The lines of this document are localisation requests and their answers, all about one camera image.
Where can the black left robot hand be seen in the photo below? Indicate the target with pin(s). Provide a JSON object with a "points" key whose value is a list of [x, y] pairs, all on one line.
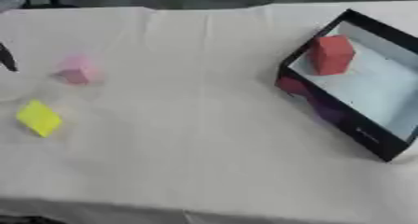
{"points": [[6, 59]]}

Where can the black box with white inside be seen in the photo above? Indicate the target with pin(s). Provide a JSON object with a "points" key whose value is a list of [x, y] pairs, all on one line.
{"points": [[348, 122]]}

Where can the yellow block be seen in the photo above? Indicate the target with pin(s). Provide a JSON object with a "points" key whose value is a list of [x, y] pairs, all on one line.
{"points": [[39, 118]]}

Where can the pink block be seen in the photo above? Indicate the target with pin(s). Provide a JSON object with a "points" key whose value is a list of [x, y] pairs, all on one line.
{"points": [[78, 70]]}

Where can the red block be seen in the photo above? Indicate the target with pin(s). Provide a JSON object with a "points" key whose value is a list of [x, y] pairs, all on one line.
{"points": [[330, 58]]}

